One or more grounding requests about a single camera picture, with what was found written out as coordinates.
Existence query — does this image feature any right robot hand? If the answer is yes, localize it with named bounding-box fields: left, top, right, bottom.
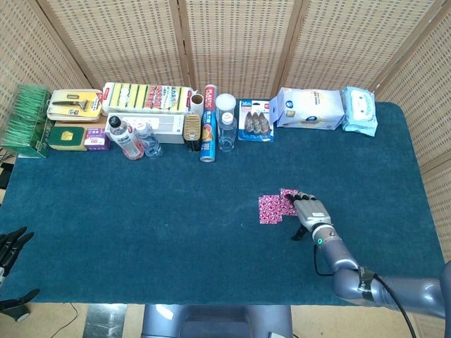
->
left=284, top=191, right=334, bottom=242

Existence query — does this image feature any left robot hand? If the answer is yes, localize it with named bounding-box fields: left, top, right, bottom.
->
left=0, top=226, right=42, bottom=314

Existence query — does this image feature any pink patterned square tile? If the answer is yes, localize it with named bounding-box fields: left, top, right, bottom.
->
left=258, top=194, right=285, bottom=225
left=280, top=188, right=300, bottom=218

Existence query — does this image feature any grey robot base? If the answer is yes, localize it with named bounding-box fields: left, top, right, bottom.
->
left=140, top=303, right=293, bottom=338

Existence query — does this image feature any black floor equipment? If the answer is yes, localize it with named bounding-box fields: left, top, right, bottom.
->
left=0, top=147, right=17, bottom=193

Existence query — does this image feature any black caster wheel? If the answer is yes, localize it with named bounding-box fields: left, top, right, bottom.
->
left=6, top=306, right=31, bottom=323

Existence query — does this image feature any white tissue pack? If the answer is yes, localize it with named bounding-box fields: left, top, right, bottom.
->
left=269, top=87, right=345, bottom=130

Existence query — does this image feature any blue blister pack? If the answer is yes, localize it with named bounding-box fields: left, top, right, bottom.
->
left=238, top=99, right=276, bottom=143

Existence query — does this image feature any light blue wet wipes pack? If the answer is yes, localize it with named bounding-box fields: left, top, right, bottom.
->
left=340, top=86, right=378, bottom=137

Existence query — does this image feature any tall clear bottle white cap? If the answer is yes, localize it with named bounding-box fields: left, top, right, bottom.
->
left=217, top=112, right=237, bottom=153

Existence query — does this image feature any green and yellow scouring sponge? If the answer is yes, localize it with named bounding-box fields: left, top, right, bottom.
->
left=48, top=125, right=87, bottom=152

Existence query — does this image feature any shiny metal floor plate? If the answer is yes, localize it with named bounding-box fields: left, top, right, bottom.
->
left=83, top=303, right=128, bottom=338

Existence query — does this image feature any green tea bag box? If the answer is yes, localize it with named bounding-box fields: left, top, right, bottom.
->
left=0, top=84, right=54, bottom=159

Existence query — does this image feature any blue plastic wrap roll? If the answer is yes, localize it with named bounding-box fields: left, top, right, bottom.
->
left=199, top=83, right=218, bottom=163

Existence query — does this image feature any small purple box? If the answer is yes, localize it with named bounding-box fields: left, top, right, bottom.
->
left=83, top=127, right=111, bottom=152

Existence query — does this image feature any clear jar white lid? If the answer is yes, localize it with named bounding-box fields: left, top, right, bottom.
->
left=215, top=94, right=237, bottom=123

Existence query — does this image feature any black and gold tin can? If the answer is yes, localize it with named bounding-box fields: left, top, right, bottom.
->
left=184, top=113, right=202, bottom=154

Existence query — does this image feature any flat brown cardboard box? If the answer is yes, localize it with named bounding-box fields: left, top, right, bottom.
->
left=52, top=115, right=110, bottom=130

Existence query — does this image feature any teal table mat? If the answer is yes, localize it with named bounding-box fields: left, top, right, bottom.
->
left=0, top=98, right=445, bottom=306

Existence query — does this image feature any pink drink bottle black cap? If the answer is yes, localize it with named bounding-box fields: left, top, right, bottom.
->
left=108, top=115, right=145, bottom=161

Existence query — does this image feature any white paper roll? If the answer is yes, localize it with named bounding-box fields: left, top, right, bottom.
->
left=190, top=93, right=205, bottom=117

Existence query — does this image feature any long white box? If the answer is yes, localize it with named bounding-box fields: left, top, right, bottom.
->
left=104, top=112, right=187, bottom=144

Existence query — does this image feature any small water bottle purple label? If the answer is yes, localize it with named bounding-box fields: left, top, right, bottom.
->
left=135, top=122, right=164, bottom=158

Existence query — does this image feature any woven folding screen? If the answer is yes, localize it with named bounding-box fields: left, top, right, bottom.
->
left=0, top=0, right=451, bottom=338

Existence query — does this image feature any yellow green sponge pack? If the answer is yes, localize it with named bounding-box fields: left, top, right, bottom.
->
left=101, top=82, right=194, bottom=115

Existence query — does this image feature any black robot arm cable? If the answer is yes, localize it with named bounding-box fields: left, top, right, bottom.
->
left=313, top=244, right=416, bottom=338

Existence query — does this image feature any thin black floor cable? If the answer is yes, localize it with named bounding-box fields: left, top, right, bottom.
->
left=65, top=302, right=84, bottom=334

